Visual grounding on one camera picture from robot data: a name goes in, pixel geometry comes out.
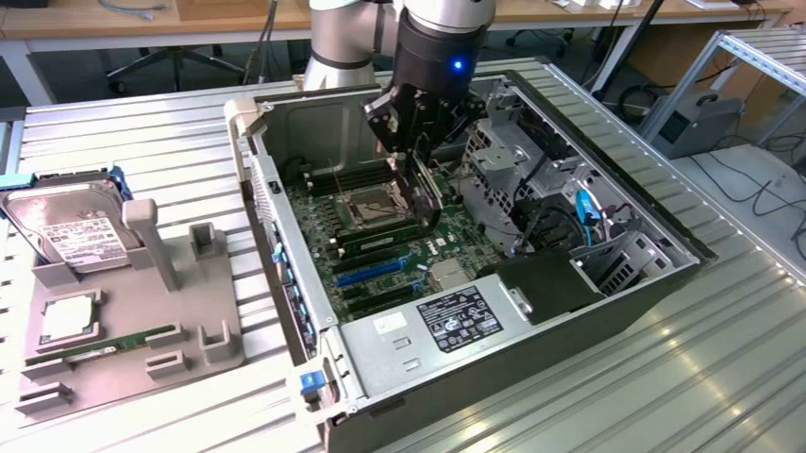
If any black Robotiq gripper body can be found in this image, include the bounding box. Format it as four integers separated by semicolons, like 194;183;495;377
393;20;487;143

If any low-profile graphics card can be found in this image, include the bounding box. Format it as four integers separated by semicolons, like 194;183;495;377
385;134;450;243

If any silver metal drive cage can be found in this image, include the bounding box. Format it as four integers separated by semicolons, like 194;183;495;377
457;77;610;249

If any thin locking lever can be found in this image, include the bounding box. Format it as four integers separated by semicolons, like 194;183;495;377
328;158;347;203

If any black office chair base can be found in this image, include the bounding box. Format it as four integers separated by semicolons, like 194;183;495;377
103;44;247;93
506;27;575;60

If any CPU socket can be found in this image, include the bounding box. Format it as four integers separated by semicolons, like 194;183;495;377
339;188;414;232

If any wooden office desk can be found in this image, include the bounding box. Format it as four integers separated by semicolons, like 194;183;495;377
0;0;316;108
494;0;794;93

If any green motherboard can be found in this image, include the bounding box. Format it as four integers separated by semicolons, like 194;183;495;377
280;155;499;327

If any green RAM stick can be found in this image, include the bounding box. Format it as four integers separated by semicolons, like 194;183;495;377
336;224;431;252
24;325;178;367

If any black case fan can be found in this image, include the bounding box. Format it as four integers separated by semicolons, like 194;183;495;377
513;197;585;259

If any black expansion slot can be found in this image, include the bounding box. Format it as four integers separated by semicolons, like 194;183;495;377
343;281;418;306
349;294;425;317
330;247;406;276

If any black stand pole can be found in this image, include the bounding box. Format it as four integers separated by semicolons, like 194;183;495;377
591;0;666;94

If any blue expansion slot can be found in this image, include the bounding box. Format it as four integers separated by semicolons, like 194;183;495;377
336;261;413;289

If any silver chipset heatsink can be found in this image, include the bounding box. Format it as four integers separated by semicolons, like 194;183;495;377
427;261;474;289

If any black plastic air shroud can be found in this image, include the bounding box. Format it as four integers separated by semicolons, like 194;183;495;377
494;249;606;327

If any silver disk bay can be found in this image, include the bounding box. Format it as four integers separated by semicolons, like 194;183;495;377
570;230;673;297

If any hard drive in blue caddy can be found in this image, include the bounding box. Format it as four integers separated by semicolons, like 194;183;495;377
0;159;135;265

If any silver power supply unit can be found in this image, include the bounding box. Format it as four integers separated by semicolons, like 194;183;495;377
336;276;537;402

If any open dark PC case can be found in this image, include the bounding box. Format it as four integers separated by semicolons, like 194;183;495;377
223;68;719;453

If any silver hard disk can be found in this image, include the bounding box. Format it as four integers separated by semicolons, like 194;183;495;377
0;181;144;275

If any gray plastic parts rack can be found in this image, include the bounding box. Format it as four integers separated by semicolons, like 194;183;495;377
11;197;247;428

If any blue case latch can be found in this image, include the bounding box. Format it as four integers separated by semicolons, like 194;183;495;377
299;371;326;402

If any silver CPU chip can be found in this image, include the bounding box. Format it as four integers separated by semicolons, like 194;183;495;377
38;296;100;341

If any blue disk wire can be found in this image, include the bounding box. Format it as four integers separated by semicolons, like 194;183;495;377
573;188;599;246

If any gray box with handle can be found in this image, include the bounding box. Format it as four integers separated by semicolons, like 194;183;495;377
654;92;746;160

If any aluminium profile frame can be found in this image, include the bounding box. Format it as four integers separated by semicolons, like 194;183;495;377
638;26;806;152

